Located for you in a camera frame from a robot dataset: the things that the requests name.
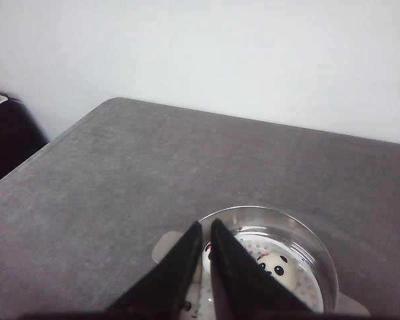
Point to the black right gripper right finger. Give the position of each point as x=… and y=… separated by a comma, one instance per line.
x=243, y=290

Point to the black object beside table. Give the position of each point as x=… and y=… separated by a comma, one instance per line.
x=20, y=135

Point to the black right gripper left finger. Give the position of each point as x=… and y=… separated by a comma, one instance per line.
x=161, y=293

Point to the stainless steel steamer pot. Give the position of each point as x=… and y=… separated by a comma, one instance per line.
x=261, y=230

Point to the small white panda bun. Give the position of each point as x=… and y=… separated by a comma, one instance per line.
x=206, y=256

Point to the panda bun with pink bow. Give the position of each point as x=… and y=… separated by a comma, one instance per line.
x=280, y=267

